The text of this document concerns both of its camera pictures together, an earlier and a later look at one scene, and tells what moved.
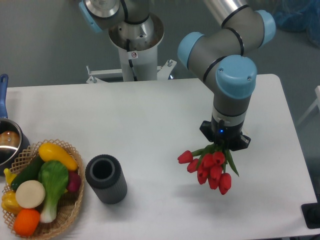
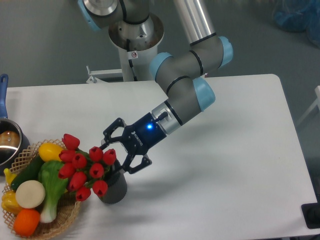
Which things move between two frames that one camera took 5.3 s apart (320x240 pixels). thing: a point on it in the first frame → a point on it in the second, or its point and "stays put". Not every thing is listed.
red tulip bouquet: [210, 163] → [85, 172]
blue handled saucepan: [14, 144] stays put
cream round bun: [30, 194] stays put
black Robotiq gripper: [228, 136] → [138, 139]
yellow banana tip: [9, 176] stays put
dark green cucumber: [29, 171] stays put
